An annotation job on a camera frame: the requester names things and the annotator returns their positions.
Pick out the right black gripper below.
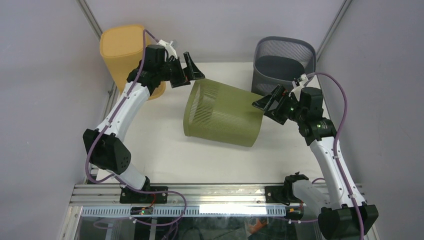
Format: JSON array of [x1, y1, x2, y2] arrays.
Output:
[[251, 85, 306, 126]]

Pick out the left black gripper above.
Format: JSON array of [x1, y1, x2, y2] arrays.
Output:
[[157, 52, 205, 88]]

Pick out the green plastic basket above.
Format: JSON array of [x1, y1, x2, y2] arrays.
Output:
[[183, 79, 264, 148]]

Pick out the grey plastic basket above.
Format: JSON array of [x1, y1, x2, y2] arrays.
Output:
[[251, 36, 317, 96]]

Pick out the yellow plastic basket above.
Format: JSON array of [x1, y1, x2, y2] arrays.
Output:
[[99, 24, 151, 93]]

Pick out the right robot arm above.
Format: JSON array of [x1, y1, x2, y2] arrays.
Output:
[[252, 85, 379, 240]]

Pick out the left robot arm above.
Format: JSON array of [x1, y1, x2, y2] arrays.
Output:
[[82, 44, 205, 203]]

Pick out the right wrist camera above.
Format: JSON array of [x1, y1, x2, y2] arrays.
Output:
[[290, 74, 310, 101]]

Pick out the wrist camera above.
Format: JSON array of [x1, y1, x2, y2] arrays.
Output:
[[290, 74, 310, 101], [156, 39, 178, 58]]

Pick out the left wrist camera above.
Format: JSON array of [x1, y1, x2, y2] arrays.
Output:
[[156, 39, 178, 58]]

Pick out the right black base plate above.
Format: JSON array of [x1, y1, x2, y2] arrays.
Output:
[[264, 172, 309, 206]]

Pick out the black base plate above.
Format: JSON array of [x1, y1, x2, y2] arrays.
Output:
[[264, 172, 309, 206], [119, 178, 169, 204]]

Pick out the white slotted cable duct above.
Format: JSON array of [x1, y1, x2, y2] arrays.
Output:
[[81, 203, 286, 218]]

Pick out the right aluminium corner post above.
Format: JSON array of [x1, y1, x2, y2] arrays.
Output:
[[316, 0, 353, 62]]

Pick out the aluminium corner post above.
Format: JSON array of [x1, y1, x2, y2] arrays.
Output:
[[76, 0, 103, 40], [316, 0, 353, 62]]

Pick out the left aluminium corner post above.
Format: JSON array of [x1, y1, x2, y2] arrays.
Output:
[[76, 0, 103, 40]]

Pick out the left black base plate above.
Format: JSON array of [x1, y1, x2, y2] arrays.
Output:
[[119, 178, 169, 204]]

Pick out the aluminium front rail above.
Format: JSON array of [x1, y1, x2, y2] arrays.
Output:
[[69, 183, 281, 206]]

